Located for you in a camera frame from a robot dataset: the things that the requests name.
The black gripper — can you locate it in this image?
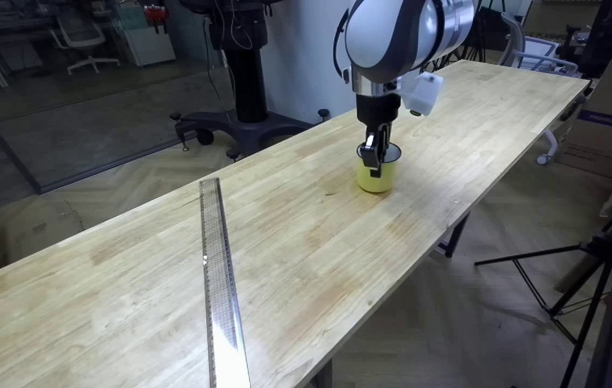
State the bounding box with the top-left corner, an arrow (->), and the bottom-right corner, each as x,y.
352,94 -> 403,179

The yellow enamel cup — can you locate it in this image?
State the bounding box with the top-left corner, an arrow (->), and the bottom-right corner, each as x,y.
352,140 -> 403,197

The black table leg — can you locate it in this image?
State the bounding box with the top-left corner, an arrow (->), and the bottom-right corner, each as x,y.
437,214 -> 471,262

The long metal ruler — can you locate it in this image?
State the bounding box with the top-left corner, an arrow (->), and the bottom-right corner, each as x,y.
198,178 -> 252,388

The cardboard box with purple stripe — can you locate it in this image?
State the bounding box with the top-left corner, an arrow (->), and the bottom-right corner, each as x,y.
559,30 -> 612,181

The black tripod stand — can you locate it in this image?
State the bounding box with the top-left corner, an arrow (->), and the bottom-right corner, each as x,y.
471,212 -> 612,388

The white office chair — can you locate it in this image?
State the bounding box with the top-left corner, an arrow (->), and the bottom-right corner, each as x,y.
50,9 -> 122,77

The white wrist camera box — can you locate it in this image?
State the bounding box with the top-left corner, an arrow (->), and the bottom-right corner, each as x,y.
398,72 -> 446,118

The black wheeled pedestal stand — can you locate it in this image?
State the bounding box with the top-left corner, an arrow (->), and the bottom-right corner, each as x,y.
170,0 -> 332,163

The white wire frame chair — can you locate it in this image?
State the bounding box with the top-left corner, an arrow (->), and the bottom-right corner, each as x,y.
499,14 -> 581,168

